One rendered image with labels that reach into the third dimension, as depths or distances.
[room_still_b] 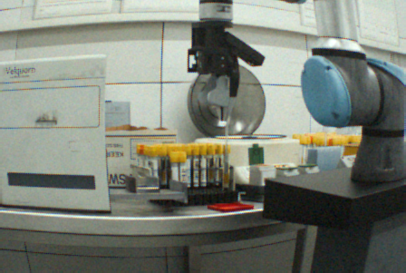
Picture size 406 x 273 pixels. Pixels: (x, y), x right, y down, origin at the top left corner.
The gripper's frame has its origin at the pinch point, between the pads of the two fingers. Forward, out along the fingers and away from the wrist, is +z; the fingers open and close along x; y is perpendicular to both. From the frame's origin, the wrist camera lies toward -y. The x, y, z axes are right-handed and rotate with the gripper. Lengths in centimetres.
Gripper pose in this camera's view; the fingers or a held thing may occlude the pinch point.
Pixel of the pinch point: (226, 114)
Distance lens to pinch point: 155.5
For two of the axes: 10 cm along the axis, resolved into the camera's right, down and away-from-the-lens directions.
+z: 0.0, 10.0, 0.3
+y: -8.8, 0.1, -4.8
